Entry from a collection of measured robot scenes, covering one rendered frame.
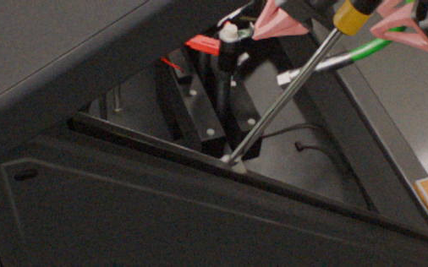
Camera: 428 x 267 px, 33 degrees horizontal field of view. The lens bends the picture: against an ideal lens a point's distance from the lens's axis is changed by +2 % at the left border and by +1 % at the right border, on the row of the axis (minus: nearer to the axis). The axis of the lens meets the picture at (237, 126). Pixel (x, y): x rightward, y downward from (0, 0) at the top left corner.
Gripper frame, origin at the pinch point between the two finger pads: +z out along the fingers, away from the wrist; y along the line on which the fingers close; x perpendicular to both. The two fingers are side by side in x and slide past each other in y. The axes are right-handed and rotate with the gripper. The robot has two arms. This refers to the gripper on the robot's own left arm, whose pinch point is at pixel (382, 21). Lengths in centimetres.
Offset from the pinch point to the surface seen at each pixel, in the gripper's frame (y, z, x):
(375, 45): 1.9, 1.3, 1.5
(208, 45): 2.0, 23.8, -5.3
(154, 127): 4, 50, 8
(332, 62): 4.0, 6.3, 0.8
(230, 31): 1.2, 19.4, -5.8
